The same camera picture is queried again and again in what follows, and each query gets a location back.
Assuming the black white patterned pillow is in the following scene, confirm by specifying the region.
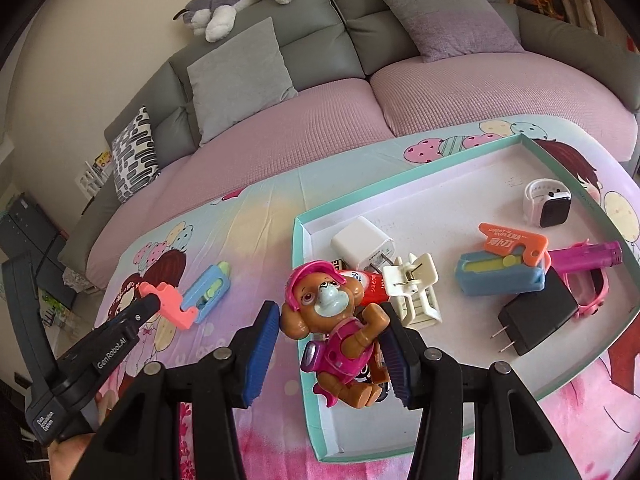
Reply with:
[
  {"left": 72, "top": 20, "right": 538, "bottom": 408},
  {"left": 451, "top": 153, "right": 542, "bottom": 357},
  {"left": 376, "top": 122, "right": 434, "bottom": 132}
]
[{"left": 111, "top": 106, "right": 162, "bottom": 205}]

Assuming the black charger adapter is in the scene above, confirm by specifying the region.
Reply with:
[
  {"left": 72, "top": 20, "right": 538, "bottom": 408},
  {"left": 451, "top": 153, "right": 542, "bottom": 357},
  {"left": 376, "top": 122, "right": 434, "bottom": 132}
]
[{"left": 492, "top": 265, "right": 581, "bottom": 357}]

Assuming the orange toy knife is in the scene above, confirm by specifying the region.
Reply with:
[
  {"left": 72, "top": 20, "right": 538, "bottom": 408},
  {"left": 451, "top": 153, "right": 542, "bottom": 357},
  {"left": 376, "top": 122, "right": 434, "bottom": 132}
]
[{"left": 477, "top": 222, "right": 550, "bottom": 267}]

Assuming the brown toy pup pink outfit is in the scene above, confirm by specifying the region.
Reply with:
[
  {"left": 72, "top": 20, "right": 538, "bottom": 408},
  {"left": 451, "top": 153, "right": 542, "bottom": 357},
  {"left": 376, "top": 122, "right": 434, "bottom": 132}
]
[{"left": 279, "top": 260, "right": 393, "bottom": 408}]

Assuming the light blue toy knife shell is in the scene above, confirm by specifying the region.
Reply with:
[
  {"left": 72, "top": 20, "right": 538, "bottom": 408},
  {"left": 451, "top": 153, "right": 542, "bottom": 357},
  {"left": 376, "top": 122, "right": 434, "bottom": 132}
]
[{"left": 180, "top": 261, "right": 232, "bottom": 322}]

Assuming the orange-pink phone case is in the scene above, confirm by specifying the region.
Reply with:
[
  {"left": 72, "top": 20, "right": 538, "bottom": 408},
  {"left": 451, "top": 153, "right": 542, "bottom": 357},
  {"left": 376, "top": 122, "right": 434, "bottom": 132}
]
[{"left": 139, "top": 282, "right": 193, "bottom": 332}]

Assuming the red bottle with white cap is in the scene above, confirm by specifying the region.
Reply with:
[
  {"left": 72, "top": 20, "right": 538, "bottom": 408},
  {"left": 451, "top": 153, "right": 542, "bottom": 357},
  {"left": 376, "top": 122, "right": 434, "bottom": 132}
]
[{"left": 332, "top": 257, "right": 393, "bottom": 306}]

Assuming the patterned beige curtain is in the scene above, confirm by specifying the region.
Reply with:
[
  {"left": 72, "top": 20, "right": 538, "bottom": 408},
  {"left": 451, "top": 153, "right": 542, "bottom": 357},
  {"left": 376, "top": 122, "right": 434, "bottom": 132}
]
[{"left": 560, "top": 0, "right": 640, "bottom": 56}]

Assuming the white lace cloth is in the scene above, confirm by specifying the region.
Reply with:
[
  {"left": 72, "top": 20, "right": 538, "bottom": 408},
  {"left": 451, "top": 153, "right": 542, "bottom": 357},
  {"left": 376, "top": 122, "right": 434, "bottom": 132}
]
[{"left": 62, "top": 266, "right": 101, "bottom": 293}]

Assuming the blue yellow eraser tube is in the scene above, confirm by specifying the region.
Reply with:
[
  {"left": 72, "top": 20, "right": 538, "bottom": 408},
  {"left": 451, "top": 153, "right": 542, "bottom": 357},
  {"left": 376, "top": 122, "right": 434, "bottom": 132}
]
[{"left": 454, "top": 252, "right": 546, "bottom": 297}]

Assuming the lilac waffle seat cover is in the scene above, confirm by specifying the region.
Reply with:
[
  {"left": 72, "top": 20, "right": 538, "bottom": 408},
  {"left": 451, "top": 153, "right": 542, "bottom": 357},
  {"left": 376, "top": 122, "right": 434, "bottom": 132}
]
[{"left": 87, "top": 52, "right": 640, "bottom": 266}]

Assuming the white hair claw clip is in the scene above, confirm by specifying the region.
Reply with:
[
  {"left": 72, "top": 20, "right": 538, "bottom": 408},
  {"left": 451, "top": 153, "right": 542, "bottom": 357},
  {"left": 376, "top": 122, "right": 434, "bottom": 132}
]
[{"left": 382, "top": 252, "right": 443, "bottom": 331}]

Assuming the dark cabinet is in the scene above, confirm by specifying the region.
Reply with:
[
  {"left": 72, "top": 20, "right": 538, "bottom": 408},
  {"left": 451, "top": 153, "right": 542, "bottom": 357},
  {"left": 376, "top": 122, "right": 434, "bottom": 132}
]
[{"left": 0, "top": 192, "right": 76, "bottom": 331}]

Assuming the person's left hand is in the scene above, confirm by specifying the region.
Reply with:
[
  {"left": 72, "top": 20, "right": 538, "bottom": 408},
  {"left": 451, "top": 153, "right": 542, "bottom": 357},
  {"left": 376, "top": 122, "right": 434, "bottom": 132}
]
[{"left": 47, "top": 430, "right": 103, "bottom": 480}]

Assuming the grey purple pillow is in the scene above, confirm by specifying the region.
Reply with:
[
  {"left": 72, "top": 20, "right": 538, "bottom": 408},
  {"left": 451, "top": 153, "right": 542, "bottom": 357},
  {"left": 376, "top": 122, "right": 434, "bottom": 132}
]
[{"left": 369, "top": 0, "right": 526, "bottom": 63}]

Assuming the pink kids watch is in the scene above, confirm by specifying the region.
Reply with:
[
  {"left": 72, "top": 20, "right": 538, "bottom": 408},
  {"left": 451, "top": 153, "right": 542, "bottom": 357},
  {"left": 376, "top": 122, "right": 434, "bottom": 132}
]
[{"left": 550, "top": 260, "right": 611, "bottom": 318}]

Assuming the teal cardboard box lid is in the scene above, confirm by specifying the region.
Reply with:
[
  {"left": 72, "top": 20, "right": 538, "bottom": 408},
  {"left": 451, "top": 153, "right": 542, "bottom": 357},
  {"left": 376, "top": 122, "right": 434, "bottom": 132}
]
[{"left": 292, "top": 134, "right": 640, "bottom": 463}]

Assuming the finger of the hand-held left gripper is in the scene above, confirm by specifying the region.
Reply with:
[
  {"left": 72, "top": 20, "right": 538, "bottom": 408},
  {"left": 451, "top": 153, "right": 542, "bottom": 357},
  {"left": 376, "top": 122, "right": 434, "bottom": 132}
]
[{"left": 62, "top": 292, "right": 163, "bottom": 386}]

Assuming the printed cartoon blanket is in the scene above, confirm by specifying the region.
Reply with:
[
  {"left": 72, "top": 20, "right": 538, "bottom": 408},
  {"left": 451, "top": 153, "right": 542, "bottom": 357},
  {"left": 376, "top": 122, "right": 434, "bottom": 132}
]
[{"left": 87, "top": 115, "right": 640, "bottom": 480}]

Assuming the grey sofa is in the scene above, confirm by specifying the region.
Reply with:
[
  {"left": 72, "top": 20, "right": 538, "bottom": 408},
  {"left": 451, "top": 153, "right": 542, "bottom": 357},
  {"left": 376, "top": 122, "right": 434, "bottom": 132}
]
[{"left": 57, "top": 0, "right": 640, "bottom": 266}]

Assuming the white charger plug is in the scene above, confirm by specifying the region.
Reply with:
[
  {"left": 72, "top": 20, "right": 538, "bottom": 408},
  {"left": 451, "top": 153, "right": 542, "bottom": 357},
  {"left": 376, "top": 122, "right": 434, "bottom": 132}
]
[{"left": 330, "top": 216, "right": 396, "bottom": 271}]

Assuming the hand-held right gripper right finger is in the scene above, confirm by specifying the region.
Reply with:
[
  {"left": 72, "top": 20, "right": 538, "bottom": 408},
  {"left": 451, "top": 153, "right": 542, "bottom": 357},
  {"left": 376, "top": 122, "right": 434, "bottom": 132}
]
[{"left": 380, "top": 315, "right": 583, "bottom": 480}]

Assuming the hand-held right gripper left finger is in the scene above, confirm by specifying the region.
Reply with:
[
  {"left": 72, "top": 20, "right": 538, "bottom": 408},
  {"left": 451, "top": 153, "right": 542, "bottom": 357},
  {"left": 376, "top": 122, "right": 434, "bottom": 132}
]
[{"left": 102, "top": 300, "right": 281, "bottom": 480}]

